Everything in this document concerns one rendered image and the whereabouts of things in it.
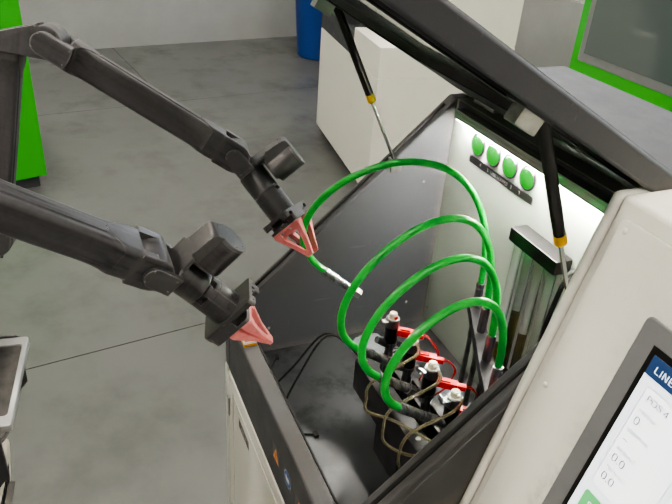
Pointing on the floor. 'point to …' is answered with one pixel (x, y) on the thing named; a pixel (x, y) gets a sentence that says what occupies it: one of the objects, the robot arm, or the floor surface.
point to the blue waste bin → (308, 30)
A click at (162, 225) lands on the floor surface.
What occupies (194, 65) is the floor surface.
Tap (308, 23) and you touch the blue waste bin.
